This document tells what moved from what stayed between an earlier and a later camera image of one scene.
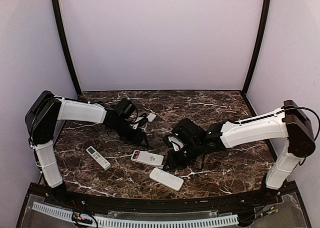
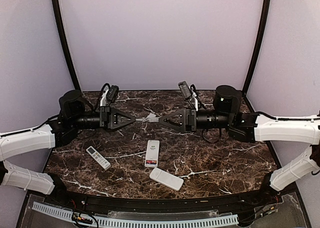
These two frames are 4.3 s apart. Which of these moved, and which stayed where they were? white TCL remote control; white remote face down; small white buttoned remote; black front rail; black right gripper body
Moved: black right gripper body; white TCL remote control
Stayed: white remote face down; small white buttoned remote; black front rail
